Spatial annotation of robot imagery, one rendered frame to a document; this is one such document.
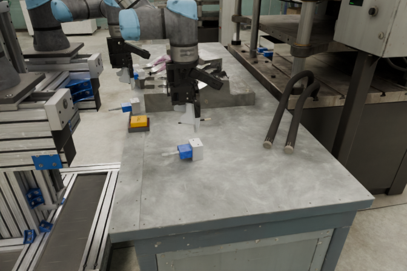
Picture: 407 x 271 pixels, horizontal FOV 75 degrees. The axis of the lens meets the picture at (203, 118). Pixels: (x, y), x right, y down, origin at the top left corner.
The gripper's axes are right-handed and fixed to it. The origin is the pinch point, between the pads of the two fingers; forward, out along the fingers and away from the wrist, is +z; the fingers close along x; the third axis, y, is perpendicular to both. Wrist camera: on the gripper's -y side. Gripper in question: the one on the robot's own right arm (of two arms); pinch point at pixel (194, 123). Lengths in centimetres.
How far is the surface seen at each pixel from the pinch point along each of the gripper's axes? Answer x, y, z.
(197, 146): 2.3, -0.3, 7.6
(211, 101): -33.5, -17.5, 9.8
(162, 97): -36.7, 4.2, 5.6
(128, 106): -38.4, 18.6, 8.8
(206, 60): -73, -28, 2
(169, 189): 12.7, 11.4, 12.7
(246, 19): -141, -86, -8
